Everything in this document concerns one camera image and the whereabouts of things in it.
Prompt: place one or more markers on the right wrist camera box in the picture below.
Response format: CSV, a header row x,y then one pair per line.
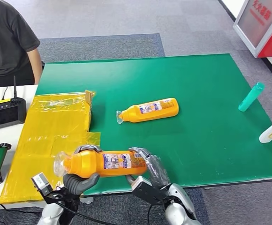
x,y
147,192

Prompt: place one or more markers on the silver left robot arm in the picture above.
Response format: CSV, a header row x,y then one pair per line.
x,y
51,216

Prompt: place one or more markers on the green table mat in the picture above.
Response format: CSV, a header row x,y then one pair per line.
x,y
208,93

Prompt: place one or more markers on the white and red display stand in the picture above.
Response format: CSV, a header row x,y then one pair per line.
x,y
264,28

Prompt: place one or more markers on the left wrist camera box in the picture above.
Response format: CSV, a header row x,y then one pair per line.
x,y
41,183

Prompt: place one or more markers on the orange bottle with clear cap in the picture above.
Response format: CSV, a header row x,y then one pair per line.
x,y
149,111
103,163

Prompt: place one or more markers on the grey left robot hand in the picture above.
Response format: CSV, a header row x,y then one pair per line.
x,y
78,184

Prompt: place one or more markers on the yellow taped cardboard box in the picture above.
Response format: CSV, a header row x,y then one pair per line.
x,y
49,124

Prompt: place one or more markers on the teal plastic bottle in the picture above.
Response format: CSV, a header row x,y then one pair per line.
x,y
251,97

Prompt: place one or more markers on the black remote controller with antennas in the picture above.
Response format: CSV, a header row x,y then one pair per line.
x,y
4,113

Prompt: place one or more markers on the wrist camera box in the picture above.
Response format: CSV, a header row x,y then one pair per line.
x,y
147,192
41,183

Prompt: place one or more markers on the person's forearm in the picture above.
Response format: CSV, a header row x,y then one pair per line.
x,y
36,68

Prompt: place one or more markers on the person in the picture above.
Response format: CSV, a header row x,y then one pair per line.
x,y
4,40

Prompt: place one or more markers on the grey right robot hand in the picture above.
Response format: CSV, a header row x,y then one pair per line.
x,y
158,170

